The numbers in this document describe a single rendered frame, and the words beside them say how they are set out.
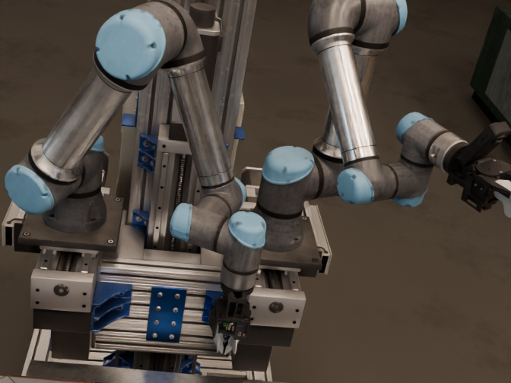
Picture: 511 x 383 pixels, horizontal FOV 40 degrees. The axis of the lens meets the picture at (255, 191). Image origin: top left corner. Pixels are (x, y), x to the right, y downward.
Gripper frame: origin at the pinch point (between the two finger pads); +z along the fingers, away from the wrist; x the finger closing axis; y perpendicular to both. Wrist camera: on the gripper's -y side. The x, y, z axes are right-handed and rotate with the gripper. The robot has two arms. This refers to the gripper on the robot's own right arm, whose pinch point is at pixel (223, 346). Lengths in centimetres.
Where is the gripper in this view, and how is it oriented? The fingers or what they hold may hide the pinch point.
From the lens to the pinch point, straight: 162.7
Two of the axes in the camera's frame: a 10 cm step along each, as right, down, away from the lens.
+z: -1.6, 8.6, 4.9
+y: 0.4, 5.0, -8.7
